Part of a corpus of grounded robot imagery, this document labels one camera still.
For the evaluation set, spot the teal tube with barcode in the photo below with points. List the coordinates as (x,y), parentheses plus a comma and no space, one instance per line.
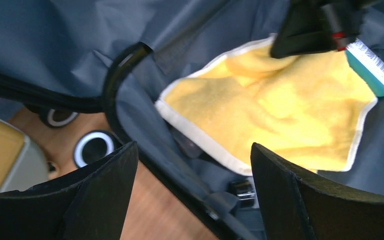
(367,65)

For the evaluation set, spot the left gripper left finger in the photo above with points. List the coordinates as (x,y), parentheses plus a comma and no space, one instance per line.
(89,203)

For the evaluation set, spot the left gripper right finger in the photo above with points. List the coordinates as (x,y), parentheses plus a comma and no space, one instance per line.
(298,204)

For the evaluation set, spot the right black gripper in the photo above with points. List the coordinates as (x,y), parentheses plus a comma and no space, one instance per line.
(318,26)

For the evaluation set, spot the round pastel drawer cabinet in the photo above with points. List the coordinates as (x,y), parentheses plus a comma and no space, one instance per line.
(23,163)

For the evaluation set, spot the yellow towel white trim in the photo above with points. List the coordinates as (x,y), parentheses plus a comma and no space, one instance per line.
(309,109)

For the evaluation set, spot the small clear dark-capped bottle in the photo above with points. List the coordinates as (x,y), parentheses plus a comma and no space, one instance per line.
(245,191)

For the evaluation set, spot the pink and teal kids suitcase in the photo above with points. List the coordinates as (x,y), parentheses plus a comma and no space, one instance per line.
(115,57)

